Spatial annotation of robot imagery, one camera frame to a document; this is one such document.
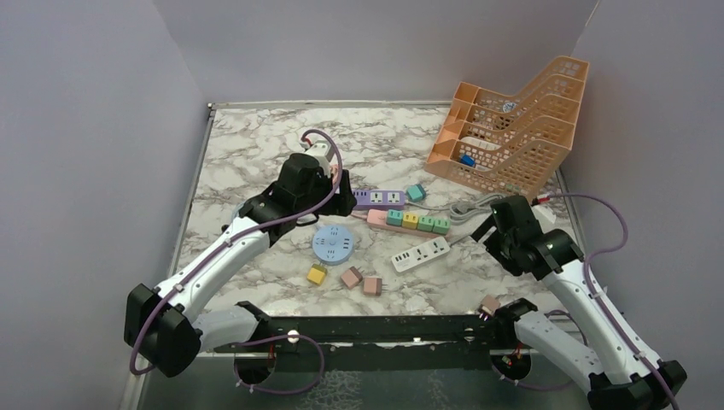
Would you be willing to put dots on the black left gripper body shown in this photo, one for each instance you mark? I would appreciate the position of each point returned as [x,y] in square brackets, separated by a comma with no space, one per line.
[339,205]

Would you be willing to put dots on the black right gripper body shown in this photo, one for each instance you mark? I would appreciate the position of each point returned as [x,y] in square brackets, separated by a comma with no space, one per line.
[498,243]

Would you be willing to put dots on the dark teal plug adapter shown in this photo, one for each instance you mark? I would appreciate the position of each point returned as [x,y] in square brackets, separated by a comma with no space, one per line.
[394,217]

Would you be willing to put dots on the green plug adapter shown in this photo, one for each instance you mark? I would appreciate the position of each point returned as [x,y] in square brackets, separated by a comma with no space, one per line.
[441,226]
[426,223]

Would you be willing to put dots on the pink plug adapter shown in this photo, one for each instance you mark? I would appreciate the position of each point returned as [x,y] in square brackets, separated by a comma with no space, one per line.
[372,286]
[351,277]
[488,307]

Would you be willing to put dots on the yellow plug adapter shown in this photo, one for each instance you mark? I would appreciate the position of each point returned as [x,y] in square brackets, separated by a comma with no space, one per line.
[317,274]
[410,220]

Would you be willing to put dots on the yellow plug adapter front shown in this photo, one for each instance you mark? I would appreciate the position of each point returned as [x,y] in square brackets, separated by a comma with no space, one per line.
[317,274]

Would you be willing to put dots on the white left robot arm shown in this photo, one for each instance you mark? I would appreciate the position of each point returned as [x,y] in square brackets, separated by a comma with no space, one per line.
[166,323]

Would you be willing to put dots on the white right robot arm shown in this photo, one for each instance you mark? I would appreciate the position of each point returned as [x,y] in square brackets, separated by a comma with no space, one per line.
[614,367]

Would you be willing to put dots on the purple power strip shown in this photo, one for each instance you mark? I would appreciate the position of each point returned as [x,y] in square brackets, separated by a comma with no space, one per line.
[379,199]

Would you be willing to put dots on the pink power strip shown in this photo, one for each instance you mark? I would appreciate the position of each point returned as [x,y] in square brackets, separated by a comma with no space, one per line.
[377,219]

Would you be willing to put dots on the round blue power socket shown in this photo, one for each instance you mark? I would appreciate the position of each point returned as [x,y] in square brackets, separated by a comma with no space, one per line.
[333,244]

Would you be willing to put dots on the white power strip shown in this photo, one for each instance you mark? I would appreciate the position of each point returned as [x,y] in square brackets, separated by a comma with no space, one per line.
[420,255]

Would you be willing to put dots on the orange plastic file rack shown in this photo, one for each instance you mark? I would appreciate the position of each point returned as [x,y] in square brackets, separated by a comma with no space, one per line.
[518,141]

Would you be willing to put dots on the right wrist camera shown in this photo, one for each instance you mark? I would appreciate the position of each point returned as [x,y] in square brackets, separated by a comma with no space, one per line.
[542,212]

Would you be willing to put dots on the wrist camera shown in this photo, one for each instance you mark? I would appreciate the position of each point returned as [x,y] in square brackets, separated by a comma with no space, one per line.
[542,212]
[323,153]

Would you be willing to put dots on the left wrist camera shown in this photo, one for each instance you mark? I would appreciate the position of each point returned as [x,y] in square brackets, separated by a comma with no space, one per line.
[323,153]

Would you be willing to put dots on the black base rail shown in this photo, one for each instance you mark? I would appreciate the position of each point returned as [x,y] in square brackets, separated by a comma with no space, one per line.
[379,343]

